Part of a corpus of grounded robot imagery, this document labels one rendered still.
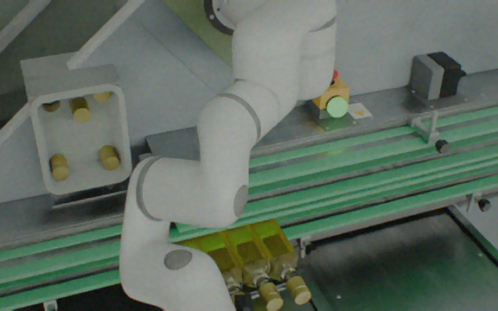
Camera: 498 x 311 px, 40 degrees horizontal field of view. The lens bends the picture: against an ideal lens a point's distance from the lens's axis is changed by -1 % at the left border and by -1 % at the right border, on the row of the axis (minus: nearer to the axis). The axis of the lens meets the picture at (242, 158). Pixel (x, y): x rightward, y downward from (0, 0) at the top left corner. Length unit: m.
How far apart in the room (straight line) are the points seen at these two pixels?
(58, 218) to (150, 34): 0.41
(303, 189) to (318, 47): 0.52
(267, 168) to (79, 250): 0.41
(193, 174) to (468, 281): 0.94
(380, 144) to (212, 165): 0.73
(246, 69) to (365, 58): 0.70
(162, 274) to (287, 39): 0.34
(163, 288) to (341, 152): 0.69
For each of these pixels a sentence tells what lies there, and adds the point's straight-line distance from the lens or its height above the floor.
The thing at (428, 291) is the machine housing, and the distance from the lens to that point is 1.60.
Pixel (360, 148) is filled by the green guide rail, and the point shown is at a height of 0.92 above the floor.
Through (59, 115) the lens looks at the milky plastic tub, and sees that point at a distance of 1.39.
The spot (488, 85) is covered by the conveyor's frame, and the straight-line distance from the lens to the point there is 1.76.
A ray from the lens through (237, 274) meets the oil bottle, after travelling 1.33.
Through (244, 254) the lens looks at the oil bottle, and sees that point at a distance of 1.36.
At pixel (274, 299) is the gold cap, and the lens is 1.29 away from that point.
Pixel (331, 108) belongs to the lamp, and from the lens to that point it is 1.49.
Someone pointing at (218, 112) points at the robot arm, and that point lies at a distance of 0.88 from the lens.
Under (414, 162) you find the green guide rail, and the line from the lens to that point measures 1.59.
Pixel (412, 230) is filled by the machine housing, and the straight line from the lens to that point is 1.75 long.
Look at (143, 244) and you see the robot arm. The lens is 0.92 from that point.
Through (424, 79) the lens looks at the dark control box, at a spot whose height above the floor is 0.81.
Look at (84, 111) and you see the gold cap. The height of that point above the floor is 0.81.
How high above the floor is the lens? 1.96
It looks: 50 degrees down
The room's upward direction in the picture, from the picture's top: 147 degrees clockwise
